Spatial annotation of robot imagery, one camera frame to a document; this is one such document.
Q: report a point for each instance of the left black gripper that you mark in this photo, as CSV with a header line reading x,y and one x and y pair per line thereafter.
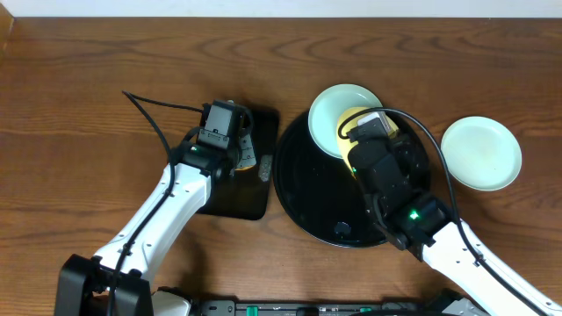
x,y
246,157

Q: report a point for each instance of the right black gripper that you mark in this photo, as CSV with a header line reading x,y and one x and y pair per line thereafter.
x,y
407,148

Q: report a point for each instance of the yellow plate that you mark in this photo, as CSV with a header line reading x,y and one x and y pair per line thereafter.
x,y
345,146

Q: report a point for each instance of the green plate with three streaks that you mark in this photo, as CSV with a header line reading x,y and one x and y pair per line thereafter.
x,y
329,106

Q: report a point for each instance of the green plate with smeared streaks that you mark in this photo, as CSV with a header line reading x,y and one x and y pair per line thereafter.
x,y
481,153

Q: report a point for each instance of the orange green sponge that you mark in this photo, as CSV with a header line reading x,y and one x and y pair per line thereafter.
x,y
244,168

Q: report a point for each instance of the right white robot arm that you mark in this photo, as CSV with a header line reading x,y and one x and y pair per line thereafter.
x,y
434,233

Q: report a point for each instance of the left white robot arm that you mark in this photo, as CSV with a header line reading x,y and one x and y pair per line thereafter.
x,y
117,279

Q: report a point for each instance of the rectangular black tray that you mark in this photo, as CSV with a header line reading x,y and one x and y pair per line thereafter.
x,y
244,194

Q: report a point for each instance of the round black tray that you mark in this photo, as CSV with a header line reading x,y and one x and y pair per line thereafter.
x,y
318,191

